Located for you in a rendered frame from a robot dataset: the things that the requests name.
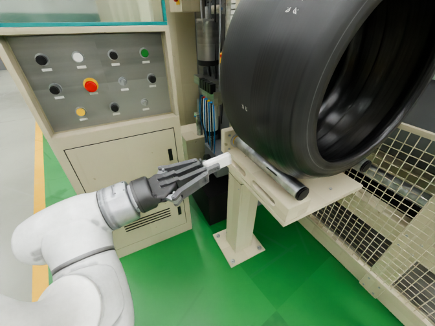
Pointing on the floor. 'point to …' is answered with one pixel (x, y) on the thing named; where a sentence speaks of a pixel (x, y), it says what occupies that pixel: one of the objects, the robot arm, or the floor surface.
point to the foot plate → (234, 259)
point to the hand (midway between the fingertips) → (217, 163)
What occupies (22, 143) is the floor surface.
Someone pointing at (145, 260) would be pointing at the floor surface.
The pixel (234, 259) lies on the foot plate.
